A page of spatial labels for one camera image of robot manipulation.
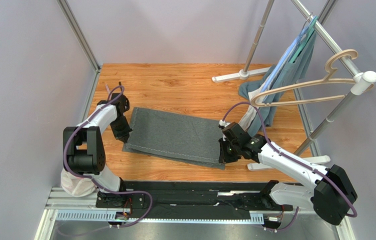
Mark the blue clothes hanger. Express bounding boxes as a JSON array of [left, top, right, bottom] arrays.
[[259, 15, 317, 93]]

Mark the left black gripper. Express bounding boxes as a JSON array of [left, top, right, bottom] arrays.
[[109, 116, 132, 144]]

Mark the grey stitched cloth napkin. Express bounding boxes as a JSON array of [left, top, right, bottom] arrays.
[[122, 107, 225, 170]]

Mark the white mesh laundry bag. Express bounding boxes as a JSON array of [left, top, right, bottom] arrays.
[[60, 169, 97, 198]]

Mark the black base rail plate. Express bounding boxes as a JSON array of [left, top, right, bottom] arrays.
[[95, 181, 294, 220]]

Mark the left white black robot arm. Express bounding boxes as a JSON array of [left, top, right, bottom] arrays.
[[60, 93, 132, 198]]

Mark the wooden clothes hanger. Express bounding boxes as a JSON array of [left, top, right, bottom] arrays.
[[250, 49, 376, 108]]

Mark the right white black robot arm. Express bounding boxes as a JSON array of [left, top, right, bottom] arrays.
[[219, 120, 358, 226]]

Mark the metal clothes rack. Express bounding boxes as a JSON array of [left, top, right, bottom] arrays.
[[212, 0, 376, 156]]

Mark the teal hanging garment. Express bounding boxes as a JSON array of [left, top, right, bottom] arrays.
[[238, 26, 317, 137]]

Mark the pink handled knife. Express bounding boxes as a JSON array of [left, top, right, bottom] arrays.
[[105, 84, 111, 99]]

